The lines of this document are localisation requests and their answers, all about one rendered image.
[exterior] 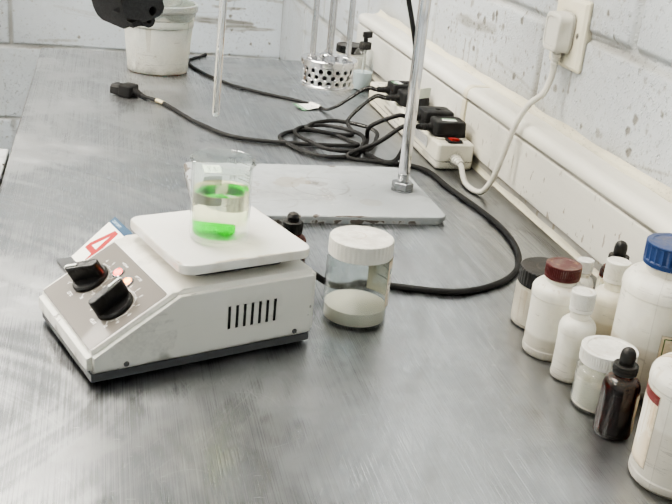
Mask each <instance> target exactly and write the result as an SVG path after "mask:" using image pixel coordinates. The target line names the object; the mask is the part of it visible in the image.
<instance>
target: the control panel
mask: <svg viewBox="0 0 672 504"><path fill-rule="evenodd" d="M90 259H97V260H98V261H99V262H100V264H103V265H105V266H106V267H107V269H108V275H107V277H106V279H105V280H104V281H103V282H102V283H101V284H100V285H99V286H97V287H96V288H94V289H92V290H90V291H87V292H76V291H75V290H74V289H73V287H72V282H73V280H72V279H71V278H70V276H69V275H68V274H66V275H65V276H63V277H62V278H60V279H59V280H57V281H56V282H54V283H53V284H52V285H50V286H49V287H47V288H46V289H44V293H45V294H46V295H47V297H48V298H49V299H50V300H51V302H52V303H53V304H54V306H55V307H56V308H57V309H58V311H59V312H60V313H61V315H62V316H63V317H64V318H65V320H66V321H67V322H68V324H69V325H70V326H71V327H72V329H73V330H74V331H75V333H76V334H77V335H78V337H79V338H80V339H81V340H82V342H83V343H84V344H85V346H86V347H87V348H88V349H89V350H90V349H92V348H94V347H95V346H97V345H98V344H99V343H101V342H102V341H104V340H105V339H106V338H108V337H109V336H111V335H112V334H113V333H115V332H116V331H118V330H119V329H121V328H122V327H123V326H125V325H126V324H128V323H129V322H130V321H132V320H133V319H135V318H136V317H137V316H139V315H140V314H142V313H143V312H144V311H146V310H147V309H149V308H150V307H151V306H153V305H154V304H156V303H157V302H159V301H160V300H161V299H163V298H164V297H165V296H166V295H167V293H166V292H165V291H164V290H163V289H162V288H161V287H160V286H159V285H158V284H157V283H156V282H155V281H154V280H153V279H152V278H151V277H150V276H149V275H148V274H147V273H146V272H145V271H144V270H142V269H141V268H140V267H139V266H138V265H137V264H136V263H135V262H134V261H133V260H132V259H131V258H130V257H129V256H128V255H127V254H126V253H125V252H124V251H123V250H122V249H121V248H120V247H119V246H118V245H117V244H116V243H115V242H113V243H112V244H110V245H109V246H107V247H106V248H104V249H103V250H102V251H100V252H99V253H97V254H96V255H94V256H93V257H91V258H90ZM90 259H88V260H90ZM119 268H120V269H122V272H121V273H120V274H119V275H116V276H115V275H114V271H115V270H116V269H119ZM118 277H121V278H122V279H123V280H124V279H125V278H131V282H130V283H128V284H126V285H127V287H128V290H129V291H130V292H131V294H132V295H133V302H132V304H131V306H130V307H129V309H128V310H127V311H126V312H124V313H123V314H122V315H120V316H119V317H117V318H114V319H111V320H100V319H99V318H98V317H97V316H96V314H95V313H94V311H93V310H92V308H91V307H90V305H89V304H88V301H89V299H90V298H92V297H93V296H94V295H95V294H97V293H98V292H99V291H100V290H102V289H103V288H104V287H105V286H106V285H108V284H109V283H110V282H111V281H113V280H114V279H116V278H118Z"/></svg>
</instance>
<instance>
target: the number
mask: <svg viewBox="0 0 672 504"><path fill-rule="evenodd" d="M123 237H124V236H123V235H122V234H121V233H120V232H119V231H118V230H117V229H116V228H115V227H114V226H113V225H112V224H111V223H109V224H108V225H107V226H106V227H104V228H103V229H102V230H101V231H100V232H99V233H98V234H97V235H96V236H95V237H94V238H92V239H91V240H90V241H89V242H88V243H87V244H86V245H85V246H84V247H83V248H82V249H81V250H79V251H78V252H77V255H78V256H79V257H80V258H81V259H82V260H83V261H85V260H86V259H88V258H89V257H91V256H92V255H94V254H95V253H97V252H98V251H100V250H101V249H103V248H104V247H106V246H107V245H108V244H110V243H111V242H113V241H114V240H116V239H120V238H123Z"/></svg>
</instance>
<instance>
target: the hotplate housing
mask: <svg viewBox="0 0 672 504"><path fill-rule="evenodd" d="M113 242H115V243H116V244H117V245H118V246H119V247H120V248H121V249H122V250H123V251H124V252H125V253H126V254H127V255H128V256H129V257H130V258H131V259H132V260H133V261H134V262H135V263H136V264H137V265H138V266H139V267H140V268H141V269H142V270H144V271H145V272H146V273H147V274H148V275H149V276H150V277H151V278H152V279H153V280H154V281H155V282H156V283H157V284H158V285H159V286H160V287H161V288H162V289H163V290H164V291H165V292H166V293H167V295H166V296H165V297H164V298H163V299H161V300H160V301H159V302H157V303H156V304H154V305H153V306H151V307H150V308H149V309H147V310H146V311H144V312H143V313H142V314H140V315H139V316H137V317H136V318H135V319H133V320H132V321H130V322H129V323H128V324H126V325H125V326H123V327H122V328H121V329H119V330H118V331H116V332H115V333H113V334H112V335H111V336H109V337H108V338H106V339H105V340H104V341H102V342H101V343H99V344H98V345H97V346H95V347H94V348H92V349H90V350H89V349H88V348H87V347H86V346H85V344H84V343H83V342H82V340H81V339H80V338H79V337H78V335H77V334H76V333H75V331H74V330H73V329H72V327H71V326H70V325H69V324H68V322H67V321H66V320H65V318H64V317H63V316H62V315H61V313H60V312H59V311H58V309H57V308H56V307H55V306H54V304H53V303H52V302H51V300H50V299H49V298H48V297H47V295H46V294H45V293H44V289H46V288H47V287H49V286H50V285H52V284H53V283H54V282H56V281H57V280H59V279H60V278H62V277H63V276H65V275H66V274H67V273H66V274H64V275H63V276H61V277H60V278H58V279H57V280H56V281H54V282H53V283H51V284H50V285H48V286H47V287H45V288H44V289H43V292H42V295H41V296H39V308H40V309H41V311H42V315H43V318H44V319H45V321H46V322H47V324H48V325H49V326H50V328H51V329H52V330H53V332H54V333H55V334H56V336H57V337H58V338H59V340H60V341H61V343H62V344H63V345H64V347H65V348H66V349H67V351H68V352H69V353H70V355H71V356H72V358H73V359H74V360H75V362H76V363H77V364H78V366H79V367H80V368H81V370H82V371H83V372H84V374H85V375H86V377H87V378H88V379H89V381H90V382H91V383H94V382H99V381H104V380H109V379H114V378H119V377H124V376H129V375H134V374H139V373H144V372H149V371H154V370H158V369H163V368H168V367H173V366H178V365H183V364H188V363H193V362H198V361H203V360H208V359H213V358H218V357H223V356H228V355H233V354H238V353H243V352H248V351H252V350H257V349H262V348H267V347H272V346H277V345H282V344H287V343H292V342H297V341H302V340H307V339H308V332H307V331H310V328H311V326H312V315H313V304H314V293H315V283H316V272H315V271H313V270H312V268H311V267H310V266H308V265H307V264H305V263H304V262H303V261H301V260H300V259H299V260H293V261H286V262H279V263H273V264H266V265H259V266H253V267H246V268H240V269H233V270H226V271H220V272H213V273H206V274H200V275H184V274H181V273H179V272H177V271H176V270H175V269H174V268H173V267H172V266H171V265H170V264H169V263H167V262H166V261H165V260H164V259H163V258H162V257H161V256H160V255H159V254H158V253H157V252H155V251H154V250H153V249H152V248H151V247H150V246H149V245H148V244H147V243H146V242H145V241H143V240H142V239H141V238H140V237H139V236H138V235H137V234H133V235H126V236H124V237H123V238H120V239H116V240H114V241H113ZM113 242H111V243H110V244H112V243H113ZM110 244H108V245H107V246H109V245H110ZM107 246H106V247H107ZM106 247H104V248H106ZM104 248H103V249H104ZM103 249H101V250H100V251H102V250H103ZM100 251H98V252H97V253H99V252H100ZM97 253H95V254H94V255H96V254H97ZM94 255H92V256H91V257H93V256H94ZM91 257H89V258H88V259H90V258H91ZM88 259H86V260H88Z"/></svg>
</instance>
